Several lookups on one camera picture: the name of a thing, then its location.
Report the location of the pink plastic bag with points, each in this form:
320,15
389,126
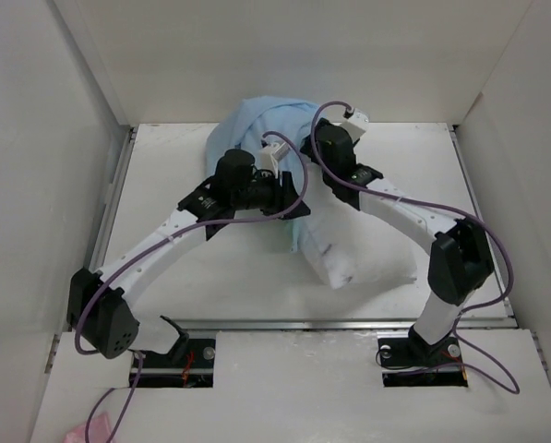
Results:
100,430

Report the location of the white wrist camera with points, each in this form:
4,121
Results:
355,123
271,155

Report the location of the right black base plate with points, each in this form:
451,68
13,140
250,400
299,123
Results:
406,367

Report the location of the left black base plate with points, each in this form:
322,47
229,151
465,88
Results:
194,369

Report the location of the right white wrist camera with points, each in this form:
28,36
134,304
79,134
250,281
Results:
355,123

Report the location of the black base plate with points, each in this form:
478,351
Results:
406,367
194,369

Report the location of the white pillow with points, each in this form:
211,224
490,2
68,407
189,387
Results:
345,246

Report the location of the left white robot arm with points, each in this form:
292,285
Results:
101,303

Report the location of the aluminium front rail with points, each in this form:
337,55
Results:
303,325

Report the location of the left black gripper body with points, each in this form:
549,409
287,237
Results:
273,193

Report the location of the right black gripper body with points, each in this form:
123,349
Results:
305,148

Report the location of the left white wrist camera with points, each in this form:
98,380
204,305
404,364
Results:
271,155

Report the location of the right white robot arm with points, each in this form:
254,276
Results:
460,260

